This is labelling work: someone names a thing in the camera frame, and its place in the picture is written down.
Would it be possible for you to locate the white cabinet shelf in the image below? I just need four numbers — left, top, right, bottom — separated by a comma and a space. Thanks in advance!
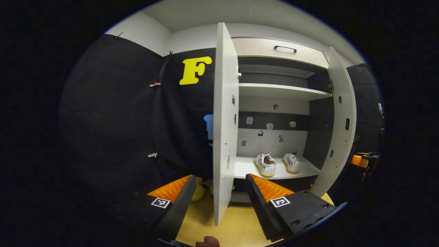
234, 156, 321, 180
238, 83, 333, 101

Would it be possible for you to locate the white shoe cabinet door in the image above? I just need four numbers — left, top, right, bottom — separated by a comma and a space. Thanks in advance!
213, 22, 239, 227
310, 47, 357, 198

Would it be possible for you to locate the light wooden floor panel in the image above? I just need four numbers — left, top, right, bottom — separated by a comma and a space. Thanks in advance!
175, 192, 335, 247

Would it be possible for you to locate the yellow green object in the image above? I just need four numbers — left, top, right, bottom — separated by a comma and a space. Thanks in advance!
192, 185, 206, 202

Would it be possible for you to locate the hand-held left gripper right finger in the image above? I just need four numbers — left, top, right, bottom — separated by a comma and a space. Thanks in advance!
245, 173, 338, 242

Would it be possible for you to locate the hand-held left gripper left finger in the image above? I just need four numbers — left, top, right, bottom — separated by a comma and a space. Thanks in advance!
117, 174, 197, 240

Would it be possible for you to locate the white shoe cabinet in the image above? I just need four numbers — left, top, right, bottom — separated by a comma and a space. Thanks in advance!
232, 37, 335, 206

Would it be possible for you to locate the white shoe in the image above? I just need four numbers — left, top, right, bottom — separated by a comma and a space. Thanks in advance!
282, 153, 300, 174
254, 153, 277, 177

